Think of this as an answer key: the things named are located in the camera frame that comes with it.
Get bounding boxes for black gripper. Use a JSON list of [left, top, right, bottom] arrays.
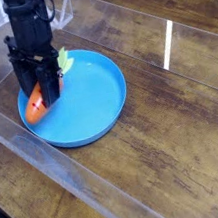
[[4, 9, 61, 107]]

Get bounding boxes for orange toy carrot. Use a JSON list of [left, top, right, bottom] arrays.
[[25, 47, 74, 124]]

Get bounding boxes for blue round tray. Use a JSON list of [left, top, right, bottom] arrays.
[[9, 41, 136, 157]]

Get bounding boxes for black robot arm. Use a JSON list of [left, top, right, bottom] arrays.
[[3, 0, 61, 107]]

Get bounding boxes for clear acrylic front barrier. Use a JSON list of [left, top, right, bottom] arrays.
[[0, 113, 165, 218]]

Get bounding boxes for clear acrylic corner bracket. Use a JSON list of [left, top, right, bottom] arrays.
[[50, 0, 73, 30]]

